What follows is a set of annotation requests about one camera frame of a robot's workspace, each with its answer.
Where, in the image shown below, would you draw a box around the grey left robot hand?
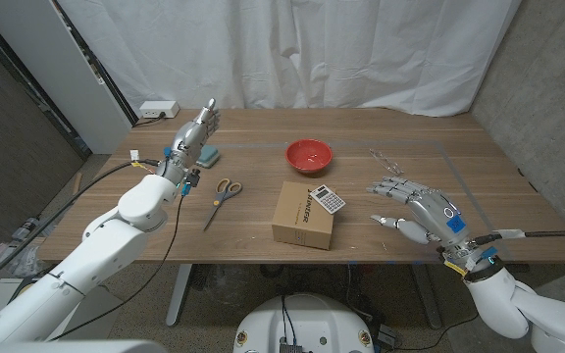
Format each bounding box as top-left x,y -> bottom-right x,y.
156,97 -> 221,186

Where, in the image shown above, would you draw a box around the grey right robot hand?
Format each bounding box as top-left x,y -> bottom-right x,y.
366,176 -> 483,261

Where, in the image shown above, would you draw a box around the white pocket calculator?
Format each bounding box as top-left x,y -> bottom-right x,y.
309,184 -> 347,216

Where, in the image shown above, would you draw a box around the red bowl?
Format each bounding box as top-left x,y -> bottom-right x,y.
284,138 -> 334,175

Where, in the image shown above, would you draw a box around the brown cardboard box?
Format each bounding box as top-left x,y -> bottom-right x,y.
271,180 -> 338,251

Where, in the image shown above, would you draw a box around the teal sponge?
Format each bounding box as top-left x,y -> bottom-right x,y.
194,144 -> 222,170

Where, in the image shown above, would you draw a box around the white power strip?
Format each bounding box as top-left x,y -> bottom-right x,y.
138,100 -> 181,120

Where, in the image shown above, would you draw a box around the clear plastic glasses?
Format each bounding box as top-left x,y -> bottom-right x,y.
369,148 -> 405,177

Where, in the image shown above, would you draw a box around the grey table leg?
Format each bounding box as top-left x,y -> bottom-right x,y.
165,263 -> 193,328
409,264 -> 443,329

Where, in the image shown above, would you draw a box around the white curtain backdrop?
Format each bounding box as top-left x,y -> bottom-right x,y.
56,0 -> 524,118

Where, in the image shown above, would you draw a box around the white cabinet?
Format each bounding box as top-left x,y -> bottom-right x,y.
0,0 -> 139,156

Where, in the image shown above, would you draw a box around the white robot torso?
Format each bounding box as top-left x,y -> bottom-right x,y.
232,292 -> 376,353

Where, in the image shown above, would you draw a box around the scissors with tan handles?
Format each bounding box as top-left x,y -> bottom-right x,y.
202,177 -> 243,232

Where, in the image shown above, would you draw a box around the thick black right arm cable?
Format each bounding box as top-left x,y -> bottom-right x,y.
468,228 -> 565,246

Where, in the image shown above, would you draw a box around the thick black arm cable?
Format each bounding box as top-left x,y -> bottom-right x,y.
0,159 -> 166,298
468,228 -> 565,246

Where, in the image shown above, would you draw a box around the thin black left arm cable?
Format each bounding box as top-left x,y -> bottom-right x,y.
49,193 -> 188,342

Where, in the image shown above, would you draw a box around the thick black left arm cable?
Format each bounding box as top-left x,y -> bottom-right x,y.
0,159 -> 166,298

